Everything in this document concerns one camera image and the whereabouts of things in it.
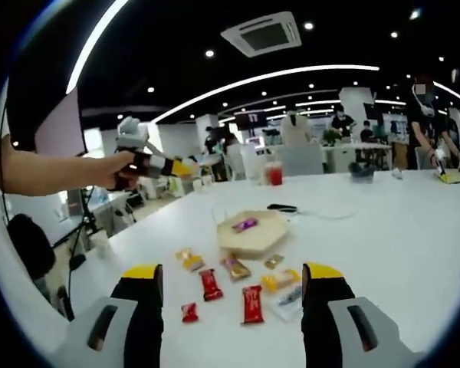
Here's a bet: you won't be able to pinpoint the red drink cup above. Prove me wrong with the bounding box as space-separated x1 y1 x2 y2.
264 163 284 187

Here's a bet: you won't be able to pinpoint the ceiling light strip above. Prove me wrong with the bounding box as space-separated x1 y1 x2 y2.
153 64 380 123
64 0 131 95

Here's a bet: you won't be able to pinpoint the person's left hand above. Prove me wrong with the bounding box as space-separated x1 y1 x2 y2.
95 150 139 192

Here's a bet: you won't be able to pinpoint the black tripod stand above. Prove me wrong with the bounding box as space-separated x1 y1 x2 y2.
52 186 100 269

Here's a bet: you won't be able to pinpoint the white desk partition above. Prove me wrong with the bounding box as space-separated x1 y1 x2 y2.
281 143 325 176

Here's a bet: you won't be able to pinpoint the brown purple-label food packet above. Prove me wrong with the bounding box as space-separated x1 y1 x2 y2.
220 255 252 282

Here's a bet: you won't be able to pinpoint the round ceiling spotlights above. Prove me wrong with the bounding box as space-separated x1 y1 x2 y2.
11 9 445 149

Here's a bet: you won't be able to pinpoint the dark grey bowl-like object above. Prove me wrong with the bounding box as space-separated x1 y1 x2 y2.
347 160 376 183

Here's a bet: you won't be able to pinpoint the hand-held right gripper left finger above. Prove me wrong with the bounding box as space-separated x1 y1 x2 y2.
54 262 165 368

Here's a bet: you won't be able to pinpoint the beige hexagonal container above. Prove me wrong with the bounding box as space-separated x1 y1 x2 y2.
216 209 291 261

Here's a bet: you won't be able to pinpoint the ceiling air conditioner vent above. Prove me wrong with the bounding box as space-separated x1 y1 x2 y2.
220 11 303 58

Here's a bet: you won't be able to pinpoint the large pink screen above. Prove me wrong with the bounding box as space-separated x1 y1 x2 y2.
6 86 88 159

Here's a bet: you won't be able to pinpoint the white plastic bag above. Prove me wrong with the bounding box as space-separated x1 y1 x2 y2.
239 143 268 183

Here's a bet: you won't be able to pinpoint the yellow cloth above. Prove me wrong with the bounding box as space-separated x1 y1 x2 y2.
435 170 460 186

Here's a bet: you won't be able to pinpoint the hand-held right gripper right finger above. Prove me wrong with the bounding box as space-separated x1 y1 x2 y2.
301 261 417 368

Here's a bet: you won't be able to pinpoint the small red food packet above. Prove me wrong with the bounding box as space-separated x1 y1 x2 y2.
180 301 199 324

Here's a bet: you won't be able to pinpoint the wooden cabinet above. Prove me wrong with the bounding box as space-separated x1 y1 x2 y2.
391 141 409 169

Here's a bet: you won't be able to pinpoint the black computer monitor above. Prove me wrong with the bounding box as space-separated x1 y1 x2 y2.
363 102 384 120

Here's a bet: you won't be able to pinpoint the purple food packet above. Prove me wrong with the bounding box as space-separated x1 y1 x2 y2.
232 216 260 234

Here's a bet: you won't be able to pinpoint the white paper cup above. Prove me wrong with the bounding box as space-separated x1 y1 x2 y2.
90 229 114 258

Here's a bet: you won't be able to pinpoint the yellow white-label food packet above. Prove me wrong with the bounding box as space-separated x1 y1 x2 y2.
186 253 206 272

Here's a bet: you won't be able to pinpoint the dark wall display screen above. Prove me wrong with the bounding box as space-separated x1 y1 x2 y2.
235 110 268 131

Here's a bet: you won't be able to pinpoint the clear grey food packet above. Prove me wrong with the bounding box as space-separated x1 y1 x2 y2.
270 285 304 321

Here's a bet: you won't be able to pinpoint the dark rounded object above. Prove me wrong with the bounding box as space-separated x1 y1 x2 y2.
6 212 58 281

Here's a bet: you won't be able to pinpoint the yellow cake food packet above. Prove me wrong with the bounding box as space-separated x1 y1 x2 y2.
261 268 302 294

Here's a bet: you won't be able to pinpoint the long red food packet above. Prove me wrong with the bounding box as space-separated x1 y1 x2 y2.
240 285 265 327
198 268 224 302

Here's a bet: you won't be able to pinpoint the black oblong device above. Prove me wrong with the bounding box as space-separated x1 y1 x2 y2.
267 202 298 214

